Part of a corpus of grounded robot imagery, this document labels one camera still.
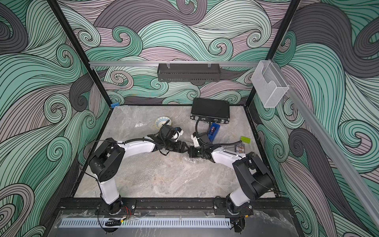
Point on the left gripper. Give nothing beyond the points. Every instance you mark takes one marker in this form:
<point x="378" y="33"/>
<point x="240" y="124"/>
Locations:
<point x="181" y="147"/>

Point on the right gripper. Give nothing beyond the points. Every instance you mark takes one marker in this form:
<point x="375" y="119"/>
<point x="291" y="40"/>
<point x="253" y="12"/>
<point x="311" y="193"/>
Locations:
<point x="192" y="151"/>

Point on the yellow patterned ceramic bowl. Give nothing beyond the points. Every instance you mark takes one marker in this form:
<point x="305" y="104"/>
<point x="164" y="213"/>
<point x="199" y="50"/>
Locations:
<point x="161" y="121"/>

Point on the clear bubble wrap sheet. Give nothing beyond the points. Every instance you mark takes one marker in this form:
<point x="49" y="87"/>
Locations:
<point x="174" y="175"/>

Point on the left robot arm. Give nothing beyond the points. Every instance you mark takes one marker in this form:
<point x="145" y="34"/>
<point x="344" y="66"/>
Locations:
<point x="106" y="160"/>

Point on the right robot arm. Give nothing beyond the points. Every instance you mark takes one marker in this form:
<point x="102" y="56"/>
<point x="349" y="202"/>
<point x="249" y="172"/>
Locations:
<point x="253" y="176"/>

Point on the blue tape dispenser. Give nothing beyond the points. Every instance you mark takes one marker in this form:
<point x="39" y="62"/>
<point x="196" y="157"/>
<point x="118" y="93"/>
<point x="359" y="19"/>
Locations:
<point x="213" y="131"/>

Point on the small patterned card box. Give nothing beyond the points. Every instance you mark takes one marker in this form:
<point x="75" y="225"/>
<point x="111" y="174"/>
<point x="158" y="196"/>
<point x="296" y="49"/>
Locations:
<point x="240" y="148"/>

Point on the black hard case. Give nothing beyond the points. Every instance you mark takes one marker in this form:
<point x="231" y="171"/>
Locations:
<point x="210" y="110"/>

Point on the green sticky note pad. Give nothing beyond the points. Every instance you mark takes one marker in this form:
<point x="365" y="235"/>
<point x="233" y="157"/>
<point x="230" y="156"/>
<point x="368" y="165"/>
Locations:
<point x="246" y="140"/>

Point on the blue corner clip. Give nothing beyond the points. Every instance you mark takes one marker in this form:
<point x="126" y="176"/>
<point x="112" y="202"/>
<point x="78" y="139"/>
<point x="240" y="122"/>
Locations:
<point x="113" y="105"/>

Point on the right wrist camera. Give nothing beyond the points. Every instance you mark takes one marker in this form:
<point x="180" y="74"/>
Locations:
<point x="195" y="139"/>

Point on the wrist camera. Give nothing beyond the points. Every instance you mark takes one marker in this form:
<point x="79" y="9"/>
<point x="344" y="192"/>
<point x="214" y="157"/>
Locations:
<point x="178" y="132"/>
<point x="195" y="139"/>

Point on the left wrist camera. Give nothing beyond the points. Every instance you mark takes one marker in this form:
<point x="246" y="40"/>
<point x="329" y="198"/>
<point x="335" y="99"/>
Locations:
<point x="178" y="132"/>

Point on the black perforated wall tray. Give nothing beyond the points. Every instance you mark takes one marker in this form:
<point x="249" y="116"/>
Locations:
<point x="194" y="73"/>

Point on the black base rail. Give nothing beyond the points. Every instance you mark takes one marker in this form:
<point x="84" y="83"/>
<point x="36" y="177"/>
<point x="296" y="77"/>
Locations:
<point x="132" y="206"/>

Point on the white slotted cable duct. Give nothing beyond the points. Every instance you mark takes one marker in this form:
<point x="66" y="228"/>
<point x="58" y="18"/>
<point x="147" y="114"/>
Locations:
<point x="147" y="223"/>

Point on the clear acrylic wall holder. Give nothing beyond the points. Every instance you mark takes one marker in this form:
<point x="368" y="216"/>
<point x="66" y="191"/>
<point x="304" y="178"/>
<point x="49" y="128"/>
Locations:
<point x="269" y="82"/>

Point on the aluminium rail back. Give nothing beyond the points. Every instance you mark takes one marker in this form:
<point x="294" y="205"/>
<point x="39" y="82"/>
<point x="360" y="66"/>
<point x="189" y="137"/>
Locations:
<point x="135" y="63"/>

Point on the aluminium rail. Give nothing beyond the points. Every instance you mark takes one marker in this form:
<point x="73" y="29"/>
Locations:
<point x="135" y="63"/>
<point x="360" y="188"/>

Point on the aluminium rail right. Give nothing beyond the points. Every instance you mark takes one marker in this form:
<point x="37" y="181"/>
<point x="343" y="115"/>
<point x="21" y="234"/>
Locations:
<point x="360" y="188"/>

